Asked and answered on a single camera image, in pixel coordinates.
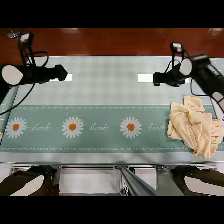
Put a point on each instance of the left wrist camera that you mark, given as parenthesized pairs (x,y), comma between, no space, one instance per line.
(25,41)

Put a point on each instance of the beige shirt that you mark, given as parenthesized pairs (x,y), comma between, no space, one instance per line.
(196,125)

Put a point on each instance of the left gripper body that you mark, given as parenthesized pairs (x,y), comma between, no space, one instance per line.
(60,72)

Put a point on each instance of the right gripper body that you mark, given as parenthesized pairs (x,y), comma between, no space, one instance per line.
(166,78)

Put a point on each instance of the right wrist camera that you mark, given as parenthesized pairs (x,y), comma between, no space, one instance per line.
(176,48)

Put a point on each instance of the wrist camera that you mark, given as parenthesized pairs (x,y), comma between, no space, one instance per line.
(25,41)
(176,48)

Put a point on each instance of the silver frame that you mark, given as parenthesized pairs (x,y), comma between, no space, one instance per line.
(100,181)

